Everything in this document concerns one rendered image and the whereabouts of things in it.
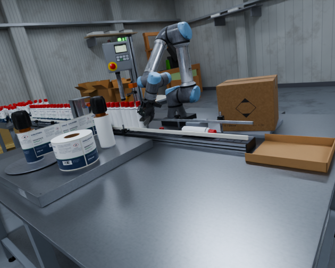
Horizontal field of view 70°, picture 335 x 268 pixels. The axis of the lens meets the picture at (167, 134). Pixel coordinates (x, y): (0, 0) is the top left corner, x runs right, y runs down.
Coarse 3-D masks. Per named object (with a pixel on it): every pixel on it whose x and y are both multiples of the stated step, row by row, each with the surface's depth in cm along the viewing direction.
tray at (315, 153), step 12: (264, 144) 118; (276, 144) 115; (288, 144) 113; (300, 144) 111; (312, 144) 109; (324, 144) 106; (252, 156) 102; (264, 156) 98; (276, 156) 95; (288, 156) 101; (300, 156) 100; (312, 156) 98; (324, 156) 96; (300, 168) 90; (312, 168) 88; (324, 168) 85
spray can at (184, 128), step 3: (183, 126) 137; (186, 126) 136; (189, 126) 135; (183, 129) 135; (186, 129) 134; (189, 129) 133; (192, 129) 131; (195, 129) 130; (198, 129) 129; (201, 129) 128; (204, 129) 126; (207, 129) 126; (210, 129) 126; (210, 132) 125; (213, 132) 123
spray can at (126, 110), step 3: (126, 102) 160; (126, 105) 160; (129, 105) 162; (126, 108) 160; (126, 111) 161; (126, 114) 161; (129, 114) 161; (126, 117) 162; (129, 117) 162; (129, 120) 162; (129, 123) 163; (129, 126) 164; (132, 126) 164
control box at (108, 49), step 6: (114, 42) 158; (120, 42) 159; (126, 42) 159; (108, 48) 158; (108, 54) 159; (114, 54) 160; (120, 54) 160; (108, 60) 159; (114, 60) 160; (108, 66) 160; (120, 66) 162; (126, 66) 163; (108, 72) 162
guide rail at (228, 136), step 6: (114, 126) 173; (162, 132) 144; (168, 132) 140; (174, 132) 137; (180, 132) 134; (186, 132) 132; (192, 132) 129; (198, 132) 127; (204, 132) 125; (228, 138) 116; (234, 138) 114; (240, 138) 112; (246, 138) 110
